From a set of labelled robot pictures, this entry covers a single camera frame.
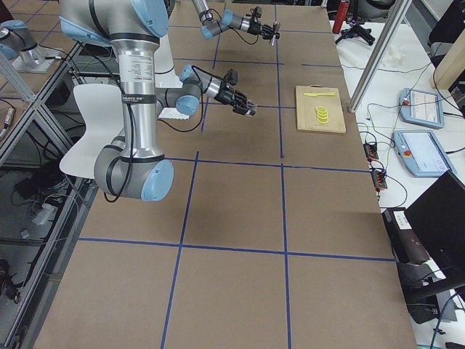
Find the aluminium frame post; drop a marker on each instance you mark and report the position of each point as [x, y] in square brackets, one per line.
[388, 32]

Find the red cylinder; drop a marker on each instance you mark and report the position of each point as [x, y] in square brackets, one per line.
[341, 15]

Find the bamboo cutting board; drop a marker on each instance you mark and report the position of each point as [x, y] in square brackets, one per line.
[305, 111]

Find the black monitor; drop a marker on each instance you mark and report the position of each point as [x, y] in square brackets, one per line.
[437, 218]

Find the far blue teach pendant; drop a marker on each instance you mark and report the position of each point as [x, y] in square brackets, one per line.
[421, 108]

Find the black computer box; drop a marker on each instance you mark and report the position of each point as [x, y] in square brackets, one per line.
[405, 242]

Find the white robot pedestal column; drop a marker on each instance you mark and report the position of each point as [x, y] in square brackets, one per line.
[166, 77]

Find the white plastic chair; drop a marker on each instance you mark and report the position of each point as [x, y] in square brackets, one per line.
[102, 111]

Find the near blue teach pendant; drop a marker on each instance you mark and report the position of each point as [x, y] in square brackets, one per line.
[422, 154]

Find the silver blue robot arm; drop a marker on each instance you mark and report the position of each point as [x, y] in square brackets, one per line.
[248, 23]
[133, 165]

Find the steel jigger measuring cup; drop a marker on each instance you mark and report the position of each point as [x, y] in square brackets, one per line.
[275, 33]

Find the clear glass measuring cup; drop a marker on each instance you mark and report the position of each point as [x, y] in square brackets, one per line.
[251, 109]

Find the blue teach pendant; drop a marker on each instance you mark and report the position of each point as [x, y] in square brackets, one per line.
[422, 154]
[421, 108]

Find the lemon slices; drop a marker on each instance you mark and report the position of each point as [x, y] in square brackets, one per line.
[322, 114]

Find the black tripod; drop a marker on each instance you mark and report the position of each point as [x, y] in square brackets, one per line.
[356, 30]

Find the yellow plastic knife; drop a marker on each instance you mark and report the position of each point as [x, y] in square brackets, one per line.
[319, 94]

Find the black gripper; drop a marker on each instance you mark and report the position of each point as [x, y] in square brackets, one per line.
[256, 27]
[226, 96]

